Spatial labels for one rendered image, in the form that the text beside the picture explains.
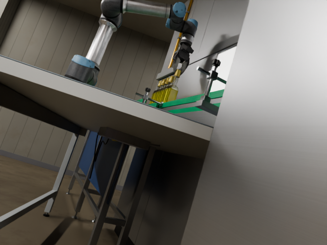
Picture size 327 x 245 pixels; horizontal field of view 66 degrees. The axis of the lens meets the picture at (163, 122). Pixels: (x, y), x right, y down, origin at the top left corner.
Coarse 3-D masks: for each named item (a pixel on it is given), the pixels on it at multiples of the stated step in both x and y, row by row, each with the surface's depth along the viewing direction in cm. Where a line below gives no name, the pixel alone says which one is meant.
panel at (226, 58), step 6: (234, 48) 129; (222, 54) 137; (228, 54) 132; (234, 54) 127; (222, 60) 135; (228, 60) 130; (222, 66) 133; (228, 66) 128; (222, 72) 131; (228, 72) 126; (222, 78) 129; (216, 84) 133; (222, 84) 127; (216, 90) 130
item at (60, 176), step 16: (0, 96) 75; (16, 96) 84; (32, 112) 101; (48, 112) 119; (64, 128) 156; (80, 128) 201; (64, 160) 196; (48, 192) 179; (32, 208) 145; (48, 208) 190; (0, 224) 107
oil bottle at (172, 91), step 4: (168, 88) 149; (172, 88) 147; (176, 88) 148; (168, 92) 147; (172, 92) 147; (176, 92) 148; (164, 96) 150; (168, 96) 146; (172, 96) 147; (176, 96) 148; (164, 100) 148; (168, 100) 146; (172, 100) 147
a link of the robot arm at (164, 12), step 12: (108, 0) 139; (120, 0) 138; (132, 0) 140; (144, 0) 141; (108, 12) 143; (120, 12) 143; (132, 12) 143; (144, 12) 142; (156, 12) 142; (168, 12) 142; (180, 12) 140
